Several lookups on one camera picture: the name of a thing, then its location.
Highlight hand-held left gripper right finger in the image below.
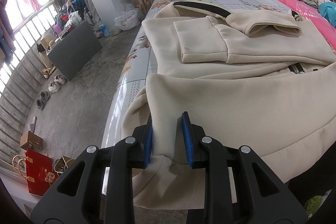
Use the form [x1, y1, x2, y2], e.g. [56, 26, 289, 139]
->
[181, 111, 307, 224]

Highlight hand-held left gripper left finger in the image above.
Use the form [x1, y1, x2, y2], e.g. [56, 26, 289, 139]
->
[31, 114, 154, 224]

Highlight beige zip jacket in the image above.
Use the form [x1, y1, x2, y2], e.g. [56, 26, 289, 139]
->
[122, 0, 336, 210]

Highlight pile of clothes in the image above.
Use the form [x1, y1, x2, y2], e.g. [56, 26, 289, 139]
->
[54, 0, 88, 35]

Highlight brown paper bag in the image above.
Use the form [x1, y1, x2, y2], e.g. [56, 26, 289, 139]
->
[54, 156, 76, 174]

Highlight red gift bag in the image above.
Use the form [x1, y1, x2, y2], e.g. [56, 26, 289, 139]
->
[13, 148, 59, 196]

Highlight dark grey cabinet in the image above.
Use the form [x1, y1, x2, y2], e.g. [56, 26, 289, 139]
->
[47, 20, 103, 81]

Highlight brown cardboard box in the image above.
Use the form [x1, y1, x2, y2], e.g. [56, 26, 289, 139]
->
[20, 131, 44, 151]

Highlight beige shoes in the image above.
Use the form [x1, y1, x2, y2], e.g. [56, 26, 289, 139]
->
[42, 67, 57, 79]

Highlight white plastic bag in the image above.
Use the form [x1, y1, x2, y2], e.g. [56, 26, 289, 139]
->
[114, 9, 141, 31]

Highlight green fuzzy slipper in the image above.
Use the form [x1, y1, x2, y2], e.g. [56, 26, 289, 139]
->
[304, 195, 324, 215]

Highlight beige cloth bag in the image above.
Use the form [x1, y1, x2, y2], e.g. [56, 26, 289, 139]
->
[39, 31, 57, 69]

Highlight metal window railing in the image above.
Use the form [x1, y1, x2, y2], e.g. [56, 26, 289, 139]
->
[0, 0, 57, 169]

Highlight pink floral blanket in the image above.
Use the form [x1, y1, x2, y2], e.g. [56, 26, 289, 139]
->
[248, 0, 336, 51]

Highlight purple hanging garment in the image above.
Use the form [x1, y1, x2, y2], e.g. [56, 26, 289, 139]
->
[0, 0, 16, 56]

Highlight light blue floral quilt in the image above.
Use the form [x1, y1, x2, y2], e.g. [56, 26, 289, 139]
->
[318, 1, 336, 26]

